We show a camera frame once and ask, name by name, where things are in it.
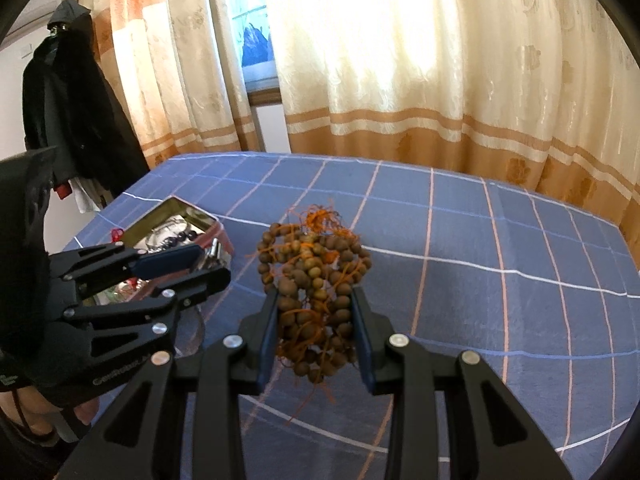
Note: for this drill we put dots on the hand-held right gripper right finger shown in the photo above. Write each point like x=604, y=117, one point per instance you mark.
x=364, y=355

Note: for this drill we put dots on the metal tin box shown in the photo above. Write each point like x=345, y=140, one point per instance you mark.
x=190, y=215

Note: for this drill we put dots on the black hanging coat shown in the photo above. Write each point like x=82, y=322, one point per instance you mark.
x=75, y=110

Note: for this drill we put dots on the person's left hand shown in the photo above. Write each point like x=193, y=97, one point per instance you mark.
x=35, y=412

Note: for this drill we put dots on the narrow cream orange curtain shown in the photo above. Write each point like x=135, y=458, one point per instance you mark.
x=165, y=60

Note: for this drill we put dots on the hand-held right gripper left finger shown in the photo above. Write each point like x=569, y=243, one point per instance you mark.
x=270, y=350

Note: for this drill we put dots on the wide cream orange curtain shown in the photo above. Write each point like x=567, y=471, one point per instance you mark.
x=425, y=60

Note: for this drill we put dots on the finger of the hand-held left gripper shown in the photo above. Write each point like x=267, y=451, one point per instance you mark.
x=200, y=282
x=170, y=260

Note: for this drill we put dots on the window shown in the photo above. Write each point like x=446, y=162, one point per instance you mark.
x=255, y=45

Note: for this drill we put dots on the blue checked tablecloth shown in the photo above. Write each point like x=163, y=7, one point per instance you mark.
x=450, y=260

